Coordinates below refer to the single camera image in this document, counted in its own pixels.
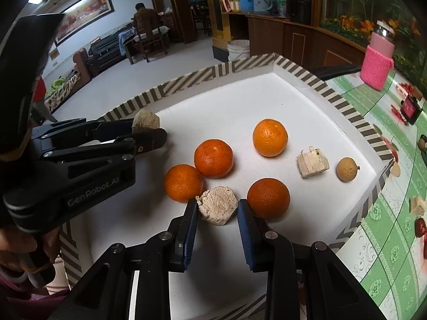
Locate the orange tangerine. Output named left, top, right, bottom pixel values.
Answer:
left=252, top=118, right=288, bottom=158
left=194, top=139, right=234, bottom=178
left=164, top=164, right=205, bottom=203
left=247, top=178, right=290, bottom=220

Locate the orange tangerine back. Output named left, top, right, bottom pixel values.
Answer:
left=252, top=118, right=288, bottom=158

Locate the brown longan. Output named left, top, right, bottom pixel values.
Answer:
left=336, top=158, right=360, bottom=182

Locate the left hand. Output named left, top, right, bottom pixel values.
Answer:
left=0, top=227, right=60, bottom=272

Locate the white striped tray box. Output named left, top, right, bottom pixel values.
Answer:
left=58, top=52, right=395, bottom=320

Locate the black sofa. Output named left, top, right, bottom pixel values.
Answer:
left=86, top=25, right=132, bottom=77

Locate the red jujube left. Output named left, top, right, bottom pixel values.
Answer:
left=415, top=217, right=427, bottom=238

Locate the seated person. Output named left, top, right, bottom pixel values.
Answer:
left=132, top=2, right=166, bottom=54

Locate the white plastic bucket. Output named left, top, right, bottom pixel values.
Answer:
left=227, top=40, right=250, bottom=61

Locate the brown kiwi fruit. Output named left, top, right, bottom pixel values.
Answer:
left=418, top=134, right=427, bottom=152

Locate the dark jar pink label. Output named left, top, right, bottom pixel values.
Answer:
left=400, top=95, right=422, bottom=125

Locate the pink knitted sleeve bottle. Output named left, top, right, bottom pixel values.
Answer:
left=360, top=20, right=394, bottom=91

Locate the wooden cabinet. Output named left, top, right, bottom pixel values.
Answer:
left=204, top=0, right=365, bottom=69

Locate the framed wall painting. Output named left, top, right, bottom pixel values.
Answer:
left=54, top=0, right=114, bottom=46

